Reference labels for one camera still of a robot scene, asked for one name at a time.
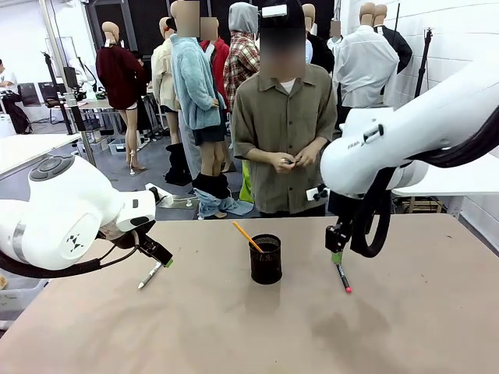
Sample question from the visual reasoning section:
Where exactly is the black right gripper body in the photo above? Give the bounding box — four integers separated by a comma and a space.
325, 222, 353, 254

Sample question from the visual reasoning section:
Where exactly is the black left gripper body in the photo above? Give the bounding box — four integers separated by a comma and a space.
133, 230, 157, 256

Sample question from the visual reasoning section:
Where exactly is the black pen with pink cap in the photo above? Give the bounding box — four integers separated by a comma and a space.
335, 263, 353, 295

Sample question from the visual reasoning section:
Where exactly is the silver grey pen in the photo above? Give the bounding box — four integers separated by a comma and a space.
137, 261, 163, 290

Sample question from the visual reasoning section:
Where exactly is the person's left forearm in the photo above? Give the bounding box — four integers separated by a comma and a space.
311, 134, 333, 156

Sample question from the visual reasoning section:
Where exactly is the person's right forearm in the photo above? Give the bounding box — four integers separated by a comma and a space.
247, 146, 278, 166

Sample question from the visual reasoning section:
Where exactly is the black mesh pen holder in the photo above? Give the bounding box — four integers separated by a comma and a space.
249, 233, 283, 286

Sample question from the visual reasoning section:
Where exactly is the person's left hand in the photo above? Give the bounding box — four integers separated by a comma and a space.
294, 145, 324, 170

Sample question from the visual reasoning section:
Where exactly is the person's right hand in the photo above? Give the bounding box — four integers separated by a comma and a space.
271, 152, 299, 175

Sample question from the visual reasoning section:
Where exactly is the pile of blue jeans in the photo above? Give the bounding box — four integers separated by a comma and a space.
193, 172, 255, 220

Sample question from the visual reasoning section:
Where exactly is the pile of black clothes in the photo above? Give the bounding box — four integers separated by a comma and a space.
164, 142, 193, 187

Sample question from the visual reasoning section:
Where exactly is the yellow pencil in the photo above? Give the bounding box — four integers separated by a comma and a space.
232, 221, 264, 253

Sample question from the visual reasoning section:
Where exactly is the grey storage crate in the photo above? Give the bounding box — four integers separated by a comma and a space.
107, 136, 130, 156

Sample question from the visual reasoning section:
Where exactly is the neon yellow garment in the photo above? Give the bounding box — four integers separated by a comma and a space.
238, 161, 255, 204

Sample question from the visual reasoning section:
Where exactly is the person in olive shirt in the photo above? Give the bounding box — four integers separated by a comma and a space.
232, 0, 338, 217

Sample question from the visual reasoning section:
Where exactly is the white table with wooden base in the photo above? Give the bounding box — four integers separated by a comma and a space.
391, 152, 499, 214

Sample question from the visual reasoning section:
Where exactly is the white plastic bin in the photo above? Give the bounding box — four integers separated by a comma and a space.
0, 274, 50, 331

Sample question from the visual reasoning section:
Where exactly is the mannequin in cream jacket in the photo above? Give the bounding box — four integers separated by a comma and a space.
150, 16, 182, 146

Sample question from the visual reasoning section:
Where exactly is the mannequin in maroon sweater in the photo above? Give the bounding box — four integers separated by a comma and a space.
95, 20, 147, 177

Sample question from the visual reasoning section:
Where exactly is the mannequin in white shirt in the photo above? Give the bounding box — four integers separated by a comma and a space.
332, 2, 400, 111

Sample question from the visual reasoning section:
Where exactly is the black stand with monitor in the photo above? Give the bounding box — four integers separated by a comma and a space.
40, 49, 79, 136

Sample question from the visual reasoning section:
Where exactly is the mannequin in black jacket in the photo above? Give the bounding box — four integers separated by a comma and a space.
301, 3, 336, 76

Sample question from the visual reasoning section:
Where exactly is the mannequin in black suit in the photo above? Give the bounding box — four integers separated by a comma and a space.
373, 4, 414, 76

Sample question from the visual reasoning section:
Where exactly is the mannequin in red hoodie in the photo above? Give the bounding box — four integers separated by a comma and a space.
199, 16, 232, 115

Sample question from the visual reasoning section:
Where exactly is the mannequin in plaid shirt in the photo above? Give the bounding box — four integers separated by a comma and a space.
223, 2, 261, 115

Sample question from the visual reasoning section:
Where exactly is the black tripod stand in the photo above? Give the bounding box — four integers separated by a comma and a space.
412, 26, 437, 99

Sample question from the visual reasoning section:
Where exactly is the seated person in white shirt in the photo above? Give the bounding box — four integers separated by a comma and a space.
0, 58, 31, 134

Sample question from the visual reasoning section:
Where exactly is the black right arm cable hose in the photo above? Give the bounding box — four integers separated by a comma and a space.
349, 112, 499, 259

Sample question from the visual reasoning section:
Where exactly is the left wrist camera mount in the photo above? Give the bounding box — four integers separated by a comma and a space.
145, 185, 175, 208

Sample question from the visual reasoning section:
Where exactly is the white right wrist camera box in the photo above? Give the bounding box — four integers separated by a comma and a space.
306, 182, 331, 203

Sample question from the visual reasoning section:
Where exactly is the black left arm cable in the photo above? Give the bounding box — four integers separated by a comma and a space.
0, 231, 140, 280

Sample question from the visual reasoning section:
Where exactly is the white head-mounted camera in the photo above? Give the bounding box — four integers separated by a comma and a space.
261, 4, 289, 19

